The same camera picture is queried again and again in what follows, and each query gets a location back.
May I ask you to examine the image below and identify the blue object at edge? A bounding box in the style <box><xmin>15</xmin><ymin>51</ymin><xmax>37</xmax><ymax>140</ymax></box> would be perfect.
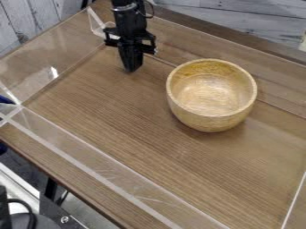
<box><xmin>0</xmin><ymin>95</ymin><xmax>15</xmax><ymax>104</ymax></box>

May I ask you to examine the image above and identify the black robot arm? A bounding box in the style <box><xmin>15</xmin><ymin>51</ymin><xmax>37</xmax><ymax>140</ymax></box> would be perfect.
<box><xmin>103</xmin><ymin>0</ymin><xmax>156</xmax><ymax>72</ymax></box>

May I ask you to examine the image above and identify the light wooden bowl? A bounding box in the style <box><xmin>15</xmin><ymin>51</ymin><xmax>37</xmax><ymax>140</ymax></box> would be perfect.
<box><xmin>166</xmin><ymin>58</ymin><xmax>258</xmax><ymax>132</ymax></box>

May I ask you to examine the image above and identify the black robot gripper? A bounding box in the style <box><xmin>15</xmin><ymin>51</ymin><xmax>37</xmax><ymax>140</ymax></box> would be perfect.
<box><xmin>103</xmin><ymin>4</ymin><xmax>156</xmax><ymax>72</ymax></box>

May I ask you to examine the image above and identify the black table leg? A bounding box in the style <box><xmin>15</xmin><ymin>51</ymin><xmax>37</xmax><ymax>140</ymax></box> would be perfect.
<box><xmin>44</xmin><ymin>178</ymin><xmax>57</xmax><ymax>201</ymax></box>

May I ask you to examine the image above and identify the black vertical post at edge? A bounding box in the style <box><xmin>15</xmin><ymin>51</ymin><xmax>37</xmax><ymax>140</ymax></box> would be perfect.
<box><xmin>0</xmin><ymin>185</ymin><xmax>11</xmax><ymax>229</ymax></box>

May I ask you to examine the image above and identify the black cable loop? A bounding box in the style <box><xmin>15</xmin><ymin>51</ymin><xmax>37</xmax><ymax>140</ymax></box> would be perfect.
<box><xmin>7</xmin><ymin>198</ymin><xmax>39</xmax><ymax>229</ymax></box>

